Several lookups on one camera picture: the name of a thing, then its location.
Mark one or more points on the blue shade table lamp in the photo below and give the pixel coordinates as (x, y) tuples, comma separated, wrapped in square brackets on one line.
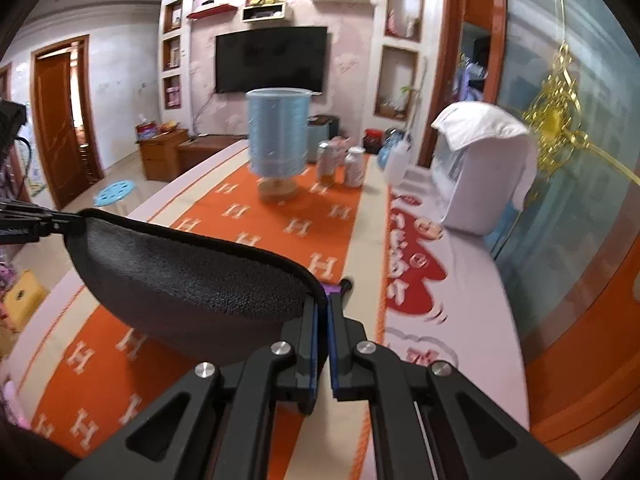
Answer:
[(277, 128)]

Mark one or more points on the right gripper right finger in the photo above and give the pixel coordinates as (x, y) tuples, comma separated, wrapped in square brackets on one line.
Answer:
[(429, 422)]

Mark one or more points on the white pill bottle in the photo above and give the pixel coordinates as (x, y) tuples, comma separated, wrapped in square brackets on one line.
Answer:
[(355, 167)]

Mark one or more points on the black flat screen television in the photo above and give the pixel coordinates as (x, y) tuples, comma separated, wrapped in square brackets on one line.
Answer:
[(276, 57)]

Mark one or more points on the silver drink can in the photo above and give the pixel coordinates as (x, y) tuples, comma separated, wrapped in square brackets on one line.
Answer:
[(326, 163)]

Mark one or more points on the white wall shelf box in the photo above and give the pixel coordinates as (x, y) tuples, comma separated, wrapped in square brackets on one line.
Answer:
[(278, 11)]

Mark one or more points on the white countertop appliance with cloth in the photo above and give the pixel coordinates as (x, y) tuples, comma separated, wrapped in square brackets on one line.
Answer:
[(485, 161)]

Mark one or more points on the blue round plastic stool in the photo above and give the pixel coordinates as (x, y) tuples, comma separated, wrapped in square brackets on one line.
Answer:
[(113, 197)]

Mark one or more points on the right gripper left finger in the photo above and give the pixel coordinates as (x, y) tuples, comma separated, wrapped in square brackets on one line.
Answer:
[(216, 422)]

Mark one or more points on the purple grey microfiber towel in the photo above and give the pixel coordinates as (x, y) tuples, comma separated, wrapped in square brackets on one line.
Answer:
[(210, 299)]

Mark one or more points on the wooden tv cabinet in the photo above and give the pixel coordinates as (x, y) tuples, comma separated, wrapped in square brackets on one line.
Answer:
[(169, 155)]

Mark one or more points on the gold chinese knot ornament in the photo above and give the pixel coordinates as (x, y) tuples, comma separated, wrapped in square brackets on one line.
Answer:
[(555, 116)]

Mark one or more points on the yellow plastic stool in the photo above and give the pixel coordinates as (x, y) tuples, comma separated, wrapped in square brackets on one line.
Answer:
[(23, 299)]

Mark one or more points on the red wall shelf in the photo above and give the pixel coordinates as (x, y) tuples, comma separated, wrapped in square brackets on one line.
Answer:
[(211, 10)]

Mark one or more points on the brown wooden door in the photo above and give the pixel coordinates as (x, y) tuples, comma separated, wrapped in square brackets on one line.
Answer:
[(63, 121)]

